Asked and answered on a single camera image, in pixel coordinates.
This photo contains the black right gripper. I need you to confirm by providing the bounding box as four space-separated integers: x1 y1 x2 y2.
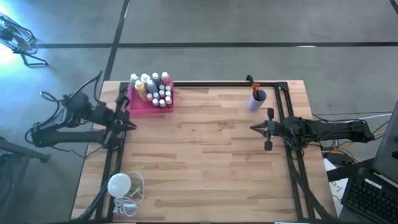
249 107 285 152

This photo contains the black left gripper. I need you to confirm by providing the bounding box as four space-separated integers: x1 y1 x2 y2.
93 93 137 147

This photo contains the large yellow paint bottle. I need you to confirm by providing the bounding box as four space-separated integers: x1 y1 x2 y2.
134 80 149 102

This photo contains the large purple paint bottle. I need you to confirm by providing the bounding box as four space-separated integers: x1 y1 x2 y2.
146 79 159 96

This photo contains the large black paint bottle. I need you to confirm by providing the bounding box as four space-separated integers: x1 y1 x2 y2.
151 72 162 89

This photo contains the large red paint bottle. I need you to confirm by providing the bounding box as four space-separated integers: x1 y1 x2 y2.
160 72 172 88

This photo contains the pink plastic bin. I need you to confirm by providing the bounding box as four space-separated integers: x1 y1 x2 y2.
126 80 175 115

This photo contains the lavender cup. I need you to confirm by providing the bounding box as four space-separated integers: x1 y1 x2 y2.
248 89 267 112

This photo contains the white bulb table lamp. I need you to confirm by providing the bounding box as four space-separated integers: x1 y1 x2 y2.
106 171 146 200

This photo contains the black power box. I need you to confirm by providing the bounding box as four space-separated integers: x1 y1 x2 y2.
325 151 354 166

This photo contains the white paper sheet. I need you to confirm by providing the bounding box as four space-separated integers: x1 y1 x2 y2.
323 157 349 216

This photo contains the black desk bar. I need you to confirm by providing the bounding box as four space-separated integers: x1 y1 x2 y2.
326 157 376 183

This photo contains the black side stand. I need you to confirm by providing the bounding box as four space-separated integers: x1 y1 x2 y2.
0 134 51 224

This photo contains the black keyboard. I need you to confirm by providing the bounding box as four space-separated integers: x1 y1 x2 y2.
340 167 398 224

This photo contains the black floor fan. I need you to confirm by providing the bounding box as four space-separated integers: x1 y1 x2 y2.
0 12 50 68

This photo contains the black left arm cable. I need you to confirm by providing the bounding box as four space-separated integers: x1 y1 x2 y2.
39 70 104 119

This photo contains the yellow floor cable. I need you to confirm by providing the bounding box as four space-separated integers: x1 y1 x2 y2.
322 121 389 156

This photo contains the white floor cable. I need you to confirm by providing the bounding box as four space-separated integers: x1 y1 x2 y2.
357 113 393 121

